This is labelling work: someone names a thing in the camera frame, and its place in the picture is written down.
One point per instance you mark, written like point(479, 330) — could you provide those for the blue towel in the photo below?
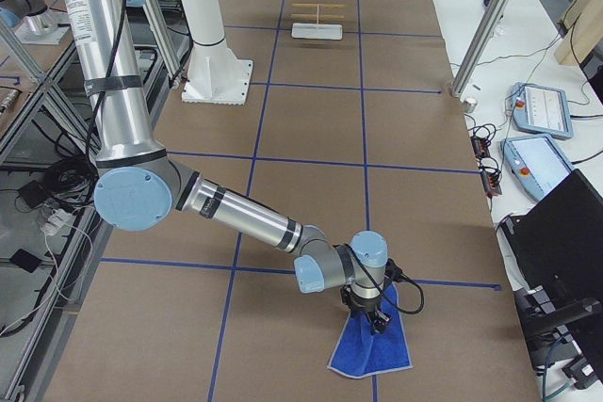
point(360, 353)

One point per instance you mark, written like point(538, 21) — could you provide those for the wooden board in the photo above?
point(583, 23)

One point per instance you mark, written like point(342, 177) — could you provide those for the black monitor stand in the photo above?
point(549, 331)

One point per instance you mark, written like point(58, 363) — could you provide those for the white towel rack with dowels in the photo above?
point(314, 26)

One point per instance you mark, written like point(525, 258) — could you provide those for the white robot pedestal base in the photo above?
point(214, 73)

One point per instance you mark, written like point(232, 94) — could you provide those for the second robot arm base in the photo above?
point(34, 21)

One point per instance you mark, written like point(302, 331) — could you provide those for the upper teach pendant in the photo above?
point(539, 109)

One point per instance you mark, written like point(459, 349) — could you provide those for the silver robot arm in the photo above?
point(139, 185)

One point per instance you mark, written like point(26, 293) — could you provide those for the teach pendant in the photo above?
point(537, 162)
point(539, 109)

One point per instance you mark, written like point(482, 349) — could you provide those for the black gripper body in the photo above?
point(366, 306)

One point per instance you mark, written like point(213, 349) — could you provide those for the lower teach pendant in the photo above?
point(537, 162)

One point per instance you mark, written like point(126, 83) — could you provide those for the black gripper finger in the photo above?
point(376, 322)
point(384, 319)

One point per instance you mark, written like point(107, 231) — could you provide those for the aluminium frame post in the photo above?
point(483, 34)

